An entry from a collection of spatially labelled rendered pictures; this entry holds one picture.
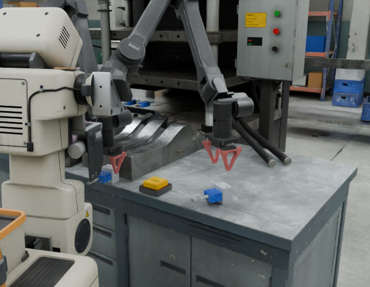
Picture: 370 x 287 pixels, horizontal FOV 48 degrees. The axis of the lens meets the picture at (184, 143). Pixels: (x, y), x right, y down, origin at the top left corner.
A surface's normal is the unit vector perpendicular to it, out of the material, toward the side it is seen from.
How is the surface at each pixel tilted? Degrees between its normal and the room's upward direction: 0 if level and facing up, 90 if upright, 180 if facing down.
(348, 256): 0
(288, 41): 90
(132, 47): 46
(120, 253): 90
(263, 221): 0
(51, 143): 90
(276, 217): 0
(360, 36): 90
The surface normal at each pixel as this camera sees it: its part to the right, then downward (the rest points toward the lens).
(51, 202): -0.23, 0.15
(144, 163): 0.82, 0.17
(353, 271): 0.00, -0.96
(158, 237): -0.58, 0.24
